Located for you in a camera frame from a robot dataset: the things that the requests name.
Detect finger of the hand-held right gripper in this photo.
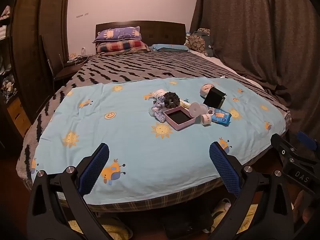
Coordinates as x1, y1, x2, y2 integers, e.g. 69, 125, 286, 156
271, 133, 300, 164
297, 131, 318, 151

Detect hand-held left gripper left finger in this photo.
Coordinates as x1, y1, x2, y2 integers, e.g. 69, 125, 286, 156
26, 142, 110, 240

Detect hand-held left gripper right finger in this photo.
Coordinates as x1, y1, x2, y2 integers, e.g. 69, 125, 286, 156
209, 141, 295, 240

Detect grey plush doll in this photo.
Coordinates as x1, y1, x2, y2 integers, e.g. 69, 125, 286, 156
199, 84, 216, 98

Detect person's right hand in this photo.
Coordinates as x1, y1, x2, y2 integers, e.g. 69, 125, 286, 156
294, 192, 314, 221

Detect light blue printed sheet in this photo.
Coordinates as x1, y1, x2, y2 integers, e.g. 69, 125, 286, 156
30, 77, 287, 205

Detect blue wipes packet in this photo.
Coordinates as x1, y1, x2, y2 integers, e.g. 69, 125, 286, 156
210, 110, 232, 126

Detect white tape roll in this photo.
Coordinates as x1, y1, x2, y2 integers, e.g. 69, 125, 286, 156
200, 113, 213, 126

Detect pink square box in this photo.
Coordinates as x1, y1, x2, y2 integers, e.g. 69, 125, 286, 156
163, 106, 196, 131

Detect clear plastic container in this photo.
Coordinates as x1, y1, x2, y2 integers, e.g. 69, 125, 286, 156
189, 102, 208, 119

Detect black box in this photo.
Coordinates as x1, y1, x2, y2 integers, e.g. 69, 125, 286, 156
203, 87, 227, 109

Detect blue white cloth scrunchie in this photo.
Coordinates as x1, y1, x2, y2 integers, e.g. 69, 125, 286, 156
149, 97, 167, 123

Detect black scrunchie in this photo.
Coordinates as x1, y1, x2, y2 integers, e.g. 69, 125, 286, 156
163, 92, 181, 106

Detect dark wooden nightstand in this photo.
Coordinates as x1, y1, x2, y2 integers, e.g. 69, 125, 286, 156
52, 55, 88, 86

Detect grey black striped blanket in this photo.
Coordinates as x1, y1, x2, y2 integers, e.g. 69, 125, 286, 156
16, 51, 292, 188

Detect grey curtain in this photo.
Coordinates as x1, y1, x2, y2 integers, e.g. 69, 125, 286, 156
190, 0, 320, 140

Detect plaid pillow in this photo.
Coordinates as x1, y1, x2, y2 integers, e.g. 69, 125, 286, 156
96, 40, 151, 54

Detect brown patterned cushion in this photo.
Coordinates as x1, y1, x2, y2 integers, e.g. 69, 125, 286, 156
186, 34, 213, 57

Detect blue printed pillow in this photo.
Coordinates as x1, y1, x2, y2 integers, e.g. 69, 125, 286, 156
92, 26, 142, 43

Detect light blue pillow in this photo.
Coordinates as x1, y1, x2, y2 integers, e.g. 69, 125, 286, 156
150, 44, 190, 53

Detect open shelf unit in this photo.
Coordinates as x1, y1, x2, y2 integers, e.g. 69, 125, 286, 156
0, 5, 28, 143

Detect dark wooden headboard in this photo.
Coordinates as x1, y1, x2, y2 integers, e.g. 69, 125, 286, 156
95, 20, 187, 53

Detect white cables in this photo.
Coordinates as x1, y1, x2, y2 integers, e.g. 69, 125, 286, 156
67, 52, 90, 64

